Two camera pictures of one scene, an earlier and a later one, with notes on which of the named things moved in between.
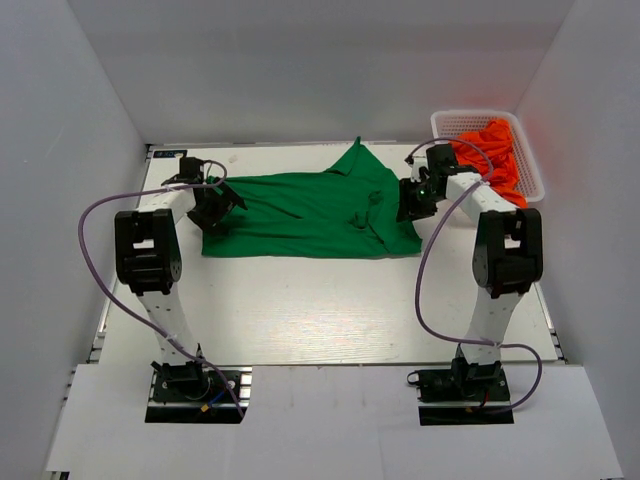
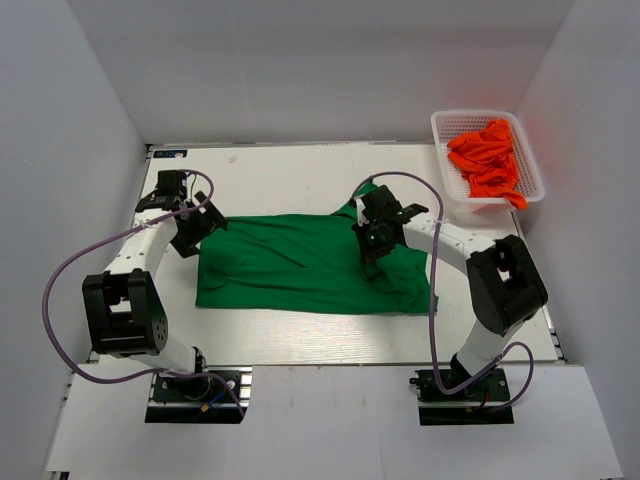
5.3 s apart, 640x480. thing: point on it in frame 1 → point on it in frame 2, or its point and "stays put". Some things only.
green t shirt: (348, 211) → (303, 263)
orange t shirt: (488, 151) stays put
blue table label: (168, 153) stays put
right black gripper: (408, 206) → (370, 254)
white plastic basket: (450, 123) stays put
